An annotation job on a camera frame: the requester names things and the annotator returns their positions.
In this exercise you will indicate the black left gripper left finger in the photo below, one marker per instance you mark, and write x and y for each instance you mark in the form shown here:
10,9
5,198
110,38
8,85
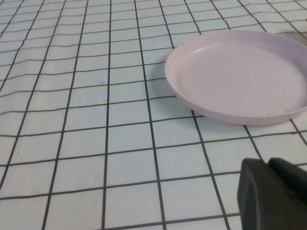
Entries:
256,198

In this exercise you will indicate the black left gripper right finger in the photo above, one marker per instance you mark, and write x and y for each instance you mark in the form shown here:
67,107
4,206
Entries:
292,177

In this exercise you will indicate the pink round plate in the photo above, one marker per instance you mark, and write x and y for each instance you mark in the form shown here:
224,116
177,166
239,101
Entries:
235,81

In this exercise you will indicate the white grid tablecloth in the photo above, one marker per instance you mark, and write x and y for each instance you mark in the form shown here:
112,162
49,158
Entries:
96,119

